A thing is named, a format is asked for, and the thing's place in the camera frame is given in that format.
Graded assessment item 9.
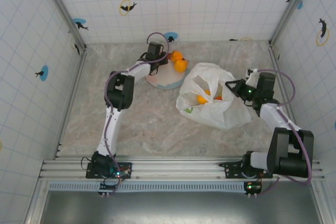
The white plastic bag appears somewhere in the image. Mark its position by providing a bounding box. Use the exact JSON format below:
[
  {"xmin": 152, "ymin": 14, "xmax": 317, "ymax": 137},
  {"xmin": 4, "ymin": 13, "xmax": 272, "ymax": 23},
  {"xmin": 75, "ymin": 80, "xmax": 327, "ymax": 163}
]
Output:
[{"xmin": 175, "ymin": 62, "xmax": 253, "ymax": 130}]

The large yellow orange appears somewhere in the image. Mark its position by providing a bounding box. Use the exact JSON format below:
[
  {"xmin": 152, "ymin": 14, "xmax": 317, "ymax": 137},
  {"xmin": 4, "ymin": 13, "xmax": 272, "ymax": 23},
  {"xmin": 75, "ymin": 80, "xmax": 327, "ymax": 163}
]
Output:
[{"xmin": 196, "ymin": 89, "xmax": 212, "ymax": 105}]

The orange persimmon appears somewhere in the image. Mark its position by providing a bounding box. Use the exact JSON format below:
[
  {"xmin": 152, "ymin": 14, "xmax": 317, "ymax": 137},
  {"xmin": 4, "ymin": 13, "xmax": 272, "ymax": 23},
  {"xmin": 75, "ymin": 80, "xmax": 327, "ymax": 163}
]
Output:
[
  {"xmin": 170, "ymin": 50, "xmax": 184, "ymax": 61},
  {"xmin": 174, "ymin": 59, "xmax": 189, "ymax": 73}
]

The round pale plate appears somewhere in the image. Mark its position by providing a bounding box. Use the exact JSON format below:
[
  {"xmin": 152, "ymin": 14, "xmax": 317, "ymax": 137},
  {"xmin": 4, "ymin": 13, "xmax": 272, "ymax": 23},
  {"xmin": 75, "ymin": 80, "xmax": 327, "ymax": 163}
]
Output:
[{"xmin": 145, "ymin": 50, "xmax": 190, "ymax": 90}]

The small controller board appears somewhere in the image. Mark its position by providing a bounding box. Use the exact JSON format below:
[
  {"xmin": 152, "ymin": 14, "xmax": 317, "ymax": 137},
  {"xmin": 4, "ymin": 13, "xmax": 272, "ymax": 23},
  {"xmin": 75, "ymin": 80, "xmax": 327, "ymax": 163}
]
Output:
[
  {"xmin": 243, "ymin": 181, "xmax": 263, "ymax": 196},
  {"xmin": 98, "ymin": 182, "xmax": 124, "ymax": 196}
]

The grey steel sheet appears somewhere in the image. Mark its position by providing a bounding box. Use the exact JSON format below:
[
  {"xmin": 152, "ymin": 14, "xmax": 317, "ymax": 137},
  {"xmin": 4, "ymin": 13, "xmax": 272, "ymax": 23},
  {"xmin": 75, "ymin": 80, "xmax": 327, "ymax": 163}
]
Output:
[{"xmin": 39, "ymin": 189, "xmax": 325, "ymax": 224}]

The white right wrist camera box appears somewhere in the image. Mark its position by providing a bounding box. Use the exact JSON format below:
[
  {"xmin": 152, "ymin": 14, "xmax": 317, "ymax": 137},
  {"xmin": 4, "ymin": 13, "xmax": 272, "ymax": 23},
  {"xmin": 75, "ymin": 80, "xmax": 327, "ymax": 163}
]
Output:
[{"xmin": 245, "ymin": 68, "xmax": 260, "ymax": 86}]

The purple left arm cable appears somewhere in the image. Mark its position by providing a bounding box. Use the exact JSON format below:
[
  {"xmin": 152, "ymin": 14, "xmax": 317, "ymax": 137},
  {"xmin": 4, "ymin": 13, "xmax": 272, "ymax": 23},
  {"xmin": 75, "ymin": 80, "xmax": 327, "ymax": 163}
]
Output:
[{"xmin": 97, "ymin": 31, "xmax": 170, "ymax": 196}]

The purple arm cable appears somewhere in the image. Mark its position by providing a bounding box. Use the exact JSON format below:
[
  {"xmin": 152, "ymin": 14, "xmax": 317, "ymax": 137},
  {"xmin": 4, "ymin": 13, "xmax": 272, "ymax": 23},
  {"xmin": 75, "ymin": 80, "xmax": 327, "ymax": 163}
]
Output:
[
  {"xmin": 97, "ymin": 31, "xmax": 170, "ymax": 196},
  {"xmin": 246, "ymin": 68, "xmax": 314, "ymax": 198}
]

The aluminium side rail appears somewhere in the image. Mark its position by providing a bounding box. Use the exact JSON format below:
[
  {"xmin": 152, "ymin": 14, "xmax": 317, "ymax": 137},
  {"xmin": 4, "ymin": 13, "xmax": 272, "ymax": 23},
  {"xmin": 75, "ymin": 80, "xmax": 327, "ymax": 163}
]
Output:
[
  {"xmin": 52, "ymin": 50, "xmax": 88, "ymax": 159},
  {"xmin": 268, "ymin": 44, "xmax": 309, "ymax": 159}
]

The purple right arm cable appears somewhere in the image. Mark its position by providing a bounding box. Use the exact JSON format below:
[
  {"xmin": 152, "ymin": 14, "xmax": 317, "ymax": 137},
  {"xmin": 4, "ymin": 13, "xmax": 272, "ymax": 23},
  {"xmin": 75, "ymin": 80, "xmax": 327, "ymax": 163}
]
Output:
[{"xmin": 246, "ymin": 68, "xmax": 314, "ymax": 198}]

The aluminium corner post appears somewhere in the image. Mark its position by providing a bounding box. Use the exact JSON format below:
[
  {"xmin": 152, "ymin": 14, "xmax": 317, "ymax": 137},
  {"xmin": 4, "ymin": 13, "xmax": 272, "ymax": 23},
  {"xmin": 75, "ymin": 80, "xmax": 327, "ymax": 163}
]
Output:
[
  {"xmin": 36, "ymin": 0, "xmax": 87, "ymax": 53},
  {"xmin": 269, "ymin": 0, "xmax": 316, "ymax": 46}
]

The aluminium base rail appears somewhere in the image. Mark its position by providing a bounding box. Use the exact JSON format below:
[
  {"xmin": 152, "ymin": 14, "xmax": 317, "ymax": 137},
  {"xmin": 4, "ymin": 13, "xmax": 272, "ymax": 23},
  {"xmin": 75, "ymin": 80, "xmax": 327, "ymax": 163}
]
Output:
[{"xmin": 38, "ymin": 155, "xmax": 326, "ymax": 182}]

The white slotted cable duct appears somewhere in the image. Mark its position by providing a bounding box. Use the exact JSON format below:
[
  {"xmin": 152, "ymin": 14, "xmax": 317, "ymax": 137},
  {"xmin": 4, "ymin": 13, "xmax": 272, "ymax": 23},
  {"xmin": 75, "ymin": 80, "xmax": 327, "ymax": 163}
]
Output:
[{"xmin": 48, "ymin": 181, "xmax": 249, "ymax": 193}]

